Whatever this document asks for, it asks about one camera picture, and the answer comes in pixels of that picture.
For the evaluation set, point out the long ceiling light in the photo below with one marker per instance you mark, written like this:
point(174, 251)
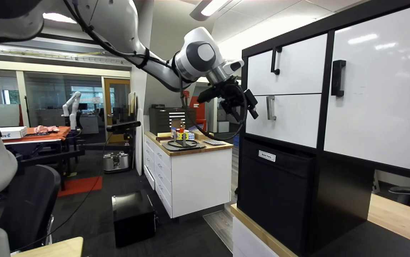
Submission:
point(62, 17)

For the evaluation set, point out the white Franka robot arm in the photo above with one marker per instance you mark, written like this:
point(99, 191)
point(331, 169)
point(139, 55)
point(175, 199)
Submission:
point(199, 54)

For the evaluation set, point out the small white box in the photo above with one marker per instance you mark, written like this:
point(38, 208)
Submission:
point(14, 131)

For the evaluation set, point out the grey tablet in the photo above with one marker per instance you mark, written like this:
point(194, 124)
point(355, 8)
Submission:
point(214, 141)

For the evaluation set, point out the light wooden table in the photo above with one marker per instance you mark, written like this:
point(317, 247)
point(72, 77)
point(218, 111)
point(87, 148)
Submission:
point(52, 248)

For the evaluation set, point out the white bin label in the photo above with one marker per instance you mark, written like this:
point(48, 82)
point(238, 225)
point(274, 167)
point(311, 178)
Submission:
point(268, 155)

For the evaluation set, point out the white island drawer cabinet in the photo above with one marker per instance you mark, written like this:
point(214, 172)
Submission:
point(199, 179)

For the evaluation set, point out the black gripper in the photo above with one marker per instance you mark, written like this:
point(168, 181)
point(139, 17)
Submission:
point(235, 97)

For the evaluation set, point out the black box on floor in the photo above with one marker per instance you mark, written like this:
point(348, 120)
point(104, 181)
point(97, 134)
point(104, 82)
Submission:
point(134, 218)

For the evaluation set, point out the colourful toy stack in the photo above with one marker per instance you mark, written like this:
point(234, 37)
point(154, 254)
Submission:
point(179, 132)

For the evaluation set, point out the red tall object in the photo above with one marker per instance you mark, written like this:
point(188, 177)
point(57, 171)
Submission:
point(199, 114)

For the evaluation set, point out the black fabric storage bin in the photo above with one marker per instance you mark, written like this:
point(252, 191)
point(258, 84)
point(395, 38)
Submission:
point(271, 199)

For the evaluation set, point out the wooden door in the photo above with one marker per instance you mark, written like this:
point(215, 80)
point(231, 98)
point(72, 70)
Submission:
point(117, 108)

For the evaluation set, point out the table with red top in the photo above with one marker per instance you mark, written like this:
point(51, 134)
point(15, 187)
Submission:
point(38, 140)

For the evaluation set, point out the black and white cabinet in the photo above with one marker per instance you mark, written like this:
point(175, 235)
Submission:
point(338, 204)

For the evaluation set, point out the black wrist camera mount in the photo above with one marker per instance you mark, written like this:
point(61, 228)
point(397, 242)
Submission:
point(209, 92)

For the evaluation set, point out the black printer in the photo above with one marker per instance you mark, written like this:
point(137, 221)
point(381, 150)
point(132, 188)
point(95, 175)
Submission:
point(159, 118)

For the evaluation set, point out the red floor mat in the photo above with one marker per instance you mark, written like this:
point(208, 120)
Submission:
point(81, 185)

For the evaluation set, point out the large white cabinet door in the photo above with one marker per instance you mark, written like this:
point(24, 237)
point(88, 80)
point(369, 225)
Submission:
point(385, 90)

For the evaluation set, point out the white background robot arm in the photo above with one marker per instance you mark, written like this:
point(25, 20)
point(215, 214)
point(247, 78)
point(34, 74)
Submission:
point(72, 107)

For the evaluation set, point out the black office chair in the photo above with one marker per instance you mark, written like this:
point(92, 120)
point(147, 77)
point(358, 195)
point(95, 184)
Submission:
point(28, 204)

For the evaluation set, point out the square ceiling light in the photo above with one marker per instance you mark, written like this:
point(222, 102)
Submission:
point(214, 5)

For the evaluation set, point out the metal pot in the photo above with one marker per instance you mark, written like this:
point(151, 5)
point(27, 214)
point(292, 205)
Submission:
point(117, 161)

